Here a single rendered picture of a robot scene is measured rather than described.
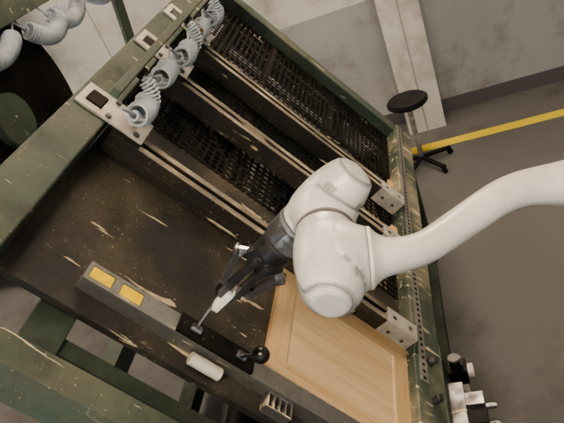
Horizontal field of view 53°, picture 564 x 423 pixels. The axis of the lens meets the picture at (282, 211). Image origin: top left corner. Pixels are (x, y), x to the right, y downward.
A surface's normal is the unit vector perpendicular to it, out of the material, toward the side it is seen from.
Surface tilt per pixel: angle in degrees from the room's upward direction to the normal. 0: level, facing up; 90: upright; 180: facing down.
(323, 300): 95
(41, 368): 58
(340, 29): 90
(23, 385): 90
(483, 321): 0
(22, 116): 90
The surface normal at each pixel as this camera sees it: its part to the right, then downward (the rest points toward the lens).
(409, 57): -0.11, 0.57
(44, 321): 0.61, -0.61
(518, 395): -0.34, -0.79
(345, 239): 0.01, -0.74
